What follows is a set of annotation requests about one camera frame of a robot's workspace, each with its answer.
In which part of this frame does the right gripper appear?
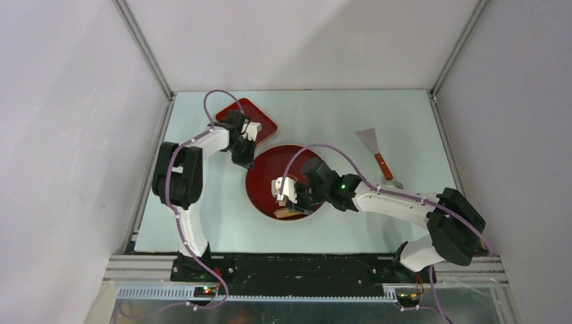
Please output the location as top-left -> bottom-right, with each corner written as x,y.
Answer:
285,183 -> 328,217

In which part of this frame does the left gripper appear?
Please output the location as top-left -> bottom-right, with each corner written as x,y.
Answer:
227,136 -> 257,171

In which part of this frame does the round red plate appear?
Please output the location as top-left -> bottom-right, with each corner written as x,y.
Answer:
246,144 -> 307,221

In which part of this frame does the wooden dough roller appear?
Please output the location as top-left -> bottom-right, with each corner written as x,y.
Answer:
273,207 -> 301,219

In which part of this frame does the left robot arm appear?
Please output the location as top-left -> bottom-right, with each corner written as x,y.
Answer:
152,111 -> 262,281

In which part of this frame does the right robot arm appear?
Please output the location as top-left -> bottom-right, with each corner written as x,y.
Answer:
270,158 -> 486,282

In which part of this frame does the white dough ball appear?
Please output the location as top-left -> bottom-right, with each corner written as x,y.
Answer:
271,180 -> 279,197

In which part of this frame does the rectangular red tray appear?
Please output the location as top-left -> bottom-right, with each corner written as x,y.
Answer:
239,98 -> 278,147

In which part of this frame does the small metal cup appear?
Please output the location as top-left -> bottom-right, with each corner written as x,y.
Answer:
385,179 -> 404,189

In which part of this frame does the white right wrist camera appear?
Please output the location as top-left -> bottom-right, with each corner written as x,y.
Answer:
275,177 -> 297,203

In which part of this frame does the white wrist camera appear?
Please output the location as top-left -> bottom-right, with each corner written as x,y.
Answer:
244,121 -> 262,142
275,177 -> 297,203

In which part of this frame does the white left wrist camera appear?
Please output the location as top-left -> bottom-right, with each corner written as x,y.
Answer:
244,121 -> 262,142

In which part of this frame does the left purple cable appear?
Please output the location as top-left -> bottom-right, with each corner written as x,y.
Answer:
117,89 -> 251,319

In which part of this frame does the purple cable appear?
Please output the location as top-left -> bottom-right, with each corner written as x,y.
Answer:
117,89 -> 251,319
277,143 -> 494,324

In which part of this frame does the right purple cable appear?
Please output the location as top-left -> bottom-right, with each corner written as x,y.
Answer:
277,143 -> 494,324

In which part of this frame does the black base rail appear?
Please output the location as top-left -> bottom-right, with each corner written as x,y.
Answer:
170,252 -> 435,298

